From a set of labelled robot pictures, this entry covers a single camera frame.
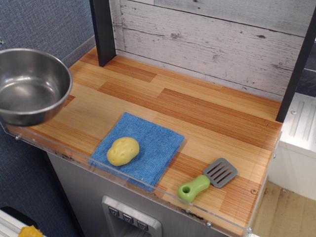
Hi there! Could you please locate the stainless steel bowl pot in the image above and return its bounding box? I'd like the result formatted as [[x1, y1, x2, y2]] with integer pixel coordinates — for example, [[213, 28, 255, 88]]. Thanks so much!
[[0, 48, 73, 126]]

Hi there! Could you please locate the blue microfiber cloth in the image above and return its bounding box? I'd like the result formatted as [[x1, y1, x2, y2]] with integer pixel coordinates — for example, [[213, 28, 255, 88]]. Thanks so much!
[[88, 113, 185, 192]]

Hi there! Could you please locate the yellow toy potato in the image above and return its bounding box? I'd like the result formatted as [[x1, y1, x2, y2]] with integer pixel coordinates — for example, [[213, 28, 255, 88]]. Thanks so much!
[[107, 137, 140, 166]]

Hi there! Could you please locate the green grey toy spatula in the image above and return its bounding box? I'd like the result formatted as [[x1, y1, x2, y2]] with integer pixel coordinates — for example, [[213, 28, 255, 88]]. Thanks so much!
[[177, 158, 238, 202]]

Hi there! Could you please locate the clear acrylic table guard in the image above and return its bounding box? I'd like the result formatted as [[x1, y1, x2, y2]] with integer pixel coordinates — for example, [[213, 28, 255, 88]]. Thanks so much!
[[3, 125, 271, 237]]

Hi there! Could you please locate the silver toy fridge cabinet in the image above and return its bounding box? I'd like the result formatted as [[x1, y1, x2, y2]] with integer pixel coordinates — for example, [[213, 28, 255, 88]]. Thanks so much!
[[48, 154, 224, 237]]

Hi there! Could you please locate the white toy sink counter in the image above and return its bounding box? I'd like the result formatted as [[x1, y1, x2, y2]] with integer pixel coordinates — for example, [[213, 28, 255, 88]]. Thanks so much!
[[268, 93, 316, 200]]

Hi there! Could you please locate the black right vertical post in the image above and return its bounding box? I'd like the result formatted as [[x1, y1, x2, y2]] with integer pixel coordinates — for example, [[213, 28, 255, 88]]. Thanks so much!
[[275, 0, 316, 123]]

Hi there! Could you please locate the white aluminium frame bar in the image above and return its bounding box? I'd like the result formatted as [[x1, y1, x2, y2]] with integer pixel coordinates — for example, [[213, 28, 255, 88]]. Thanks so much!
[[0, 210, 26, 237]]

